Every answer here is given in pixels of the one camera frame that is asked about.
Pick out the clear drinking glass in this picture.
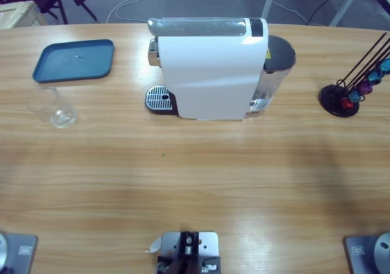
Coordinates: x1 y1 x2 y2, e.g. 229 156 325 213
27 86 78 130

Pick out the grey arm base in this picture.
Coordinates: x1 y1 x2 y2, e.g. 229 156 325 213
0 231 39 274
343 231 390 274

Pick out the white capsule coffee machine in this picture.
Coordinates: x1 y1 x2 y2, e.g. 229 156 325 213
147 17 269 121

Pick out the purple coffee capsule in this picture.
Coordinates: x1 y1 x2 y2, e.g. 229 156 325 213
356 80 373 95

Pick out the black drip tray silver grille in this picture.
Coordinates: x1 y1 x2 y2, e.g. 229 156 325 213
144 85 179 116

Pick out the clear water tank black lid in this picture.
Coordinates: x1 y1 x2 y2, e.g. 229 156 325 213
247 35 297 118

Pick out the white paper tag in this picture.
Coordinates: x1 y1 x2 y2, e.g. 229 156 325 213
144 236 163 254

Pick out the blue rectangular plastic tray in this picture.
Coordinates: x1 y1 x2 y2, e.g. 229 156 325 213
32 38 115 85

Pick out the black capsule holder with rods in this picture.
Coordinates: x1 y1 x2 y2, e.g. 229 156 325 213
319 32 390 118

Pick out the light wooden crate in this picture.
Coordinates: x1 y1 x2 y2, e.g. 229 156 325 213
0 0 47 30

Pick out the silver mount plate dark post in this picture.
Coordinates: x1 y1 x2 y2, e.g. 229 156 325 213
155 231 222 274

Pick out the white metal post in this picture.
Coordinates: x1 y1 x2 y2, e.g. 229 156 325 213
330 0 367 27
261 0 280 21

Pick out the black floor cable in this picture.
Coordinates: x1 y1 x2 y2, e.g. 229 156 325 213
305 0 347 26

